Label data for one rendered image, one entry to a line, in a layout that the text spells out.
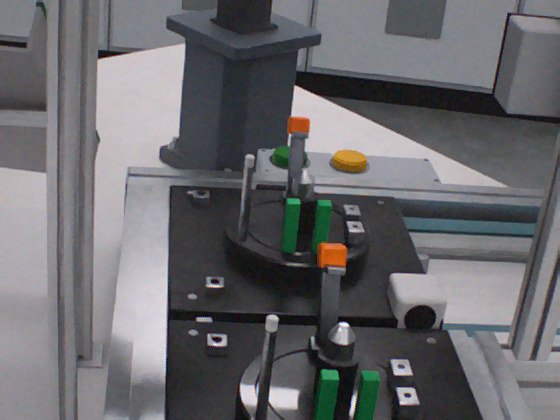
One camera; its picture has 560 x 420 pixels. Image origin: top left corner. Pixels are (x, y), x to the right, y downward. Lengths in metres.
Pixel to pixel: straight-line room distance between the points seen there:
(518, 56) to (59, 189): 0.35
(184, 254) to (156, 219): 0.09
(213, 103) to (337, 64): 2.79
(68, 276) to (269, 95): 0.62
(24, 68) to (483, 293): 0.52
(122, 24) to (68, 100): 3.42
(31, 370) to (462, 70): 3.29
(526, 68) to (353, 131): 0.78
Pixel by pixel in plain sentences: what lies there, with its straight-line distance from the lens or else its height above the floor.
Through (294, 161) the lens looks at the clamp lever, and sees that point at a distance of 1.00.
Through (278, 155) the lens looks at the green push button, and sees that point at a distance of 1.15.
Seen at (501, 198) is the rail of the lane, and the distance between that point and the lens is 1.17.
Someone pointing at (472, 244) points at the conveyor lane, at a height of 0.93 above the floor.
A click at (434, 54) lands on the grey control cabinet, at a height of 0.24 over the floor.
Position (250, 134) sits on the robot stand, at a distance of 1.29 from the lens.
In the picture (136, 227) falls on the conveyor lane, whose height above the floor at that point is 0.96.
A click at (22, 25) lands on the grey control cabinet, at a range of 4.19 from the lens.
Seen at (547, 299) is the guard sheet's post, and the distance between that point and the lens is 0.87.
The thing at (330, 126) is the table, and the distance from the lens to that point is 1.55.
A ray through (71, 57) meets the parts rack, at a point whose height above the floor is 1.22.
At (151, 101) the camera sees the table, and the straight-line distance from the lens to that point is 1.59.
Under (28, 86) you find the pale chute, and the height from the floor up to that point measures 1.14.
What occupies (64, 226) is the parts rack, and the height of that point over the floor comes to 1.10.
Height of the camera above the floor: 1.44
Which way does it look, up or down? 27 degrees down
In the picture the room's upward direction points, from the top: 7 degrees clockwise
